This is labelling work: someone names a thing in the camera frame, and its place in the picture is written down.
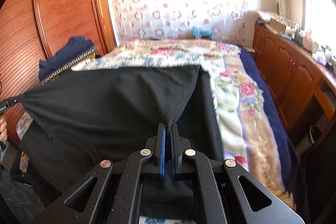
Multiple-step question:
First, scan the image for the blue floral white bedsheet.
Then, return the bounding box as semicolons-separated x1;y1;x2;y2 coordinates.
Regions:
139;216;196;224

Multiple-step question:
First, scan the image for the cardboard box on sideboard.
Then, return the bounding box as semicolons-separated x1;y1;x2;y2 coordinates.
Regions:
269;19;292;35

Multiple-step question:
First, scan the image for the pink bottle on sideboard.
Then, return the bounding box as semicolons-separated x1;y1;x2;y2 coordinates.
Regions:
302;30;314;52

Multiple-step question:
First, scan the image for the black white circle-patterned folded garment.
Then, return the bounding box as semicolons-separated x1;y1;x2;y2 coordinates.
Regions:
39;44;98;85

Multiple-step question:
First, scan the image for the window with wooden frame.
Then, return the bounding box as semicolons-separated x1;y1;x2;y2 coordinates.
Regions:
304;0;335;55

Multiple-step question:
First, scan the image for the navy blue bed blanket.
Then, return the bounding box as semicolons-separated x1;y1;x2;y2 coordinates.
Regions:
237;48;306;211

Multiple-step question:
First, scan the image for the person's left hand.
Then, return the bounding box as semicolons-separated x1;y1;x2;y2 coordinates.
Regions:
0;116;7;142

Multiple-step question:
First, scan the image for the black t-shirt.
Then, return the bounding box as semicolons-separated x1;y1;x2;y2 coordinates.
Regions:
20;65;223;205

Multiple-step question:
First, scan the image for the long wooden sideboard cabinet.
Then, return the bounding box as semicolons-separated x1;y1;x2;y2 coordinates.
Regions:
252;23;336;135

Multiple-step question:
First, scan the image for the navy blue folded garment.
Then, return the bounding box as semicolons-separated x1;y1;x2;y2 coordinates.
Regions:
38;35;95;81

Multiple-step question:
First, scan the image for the wooden louvered wardrobe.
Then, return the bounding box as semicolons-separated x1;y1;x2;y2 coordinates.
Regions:
0;0;117;147

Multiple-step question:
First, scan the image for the pink rose floral blanket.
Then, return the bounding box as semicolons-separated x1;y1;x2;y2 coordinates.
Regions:
72;40;296;209

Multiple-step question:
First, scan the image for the blue toy on box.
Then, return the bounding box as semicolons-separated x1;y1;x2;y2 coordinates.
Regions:
191;26;213;40

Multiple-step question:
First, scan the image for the grey fleece garment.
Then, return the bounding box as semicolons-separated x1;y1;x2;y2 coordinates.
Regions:
1;171;45;223

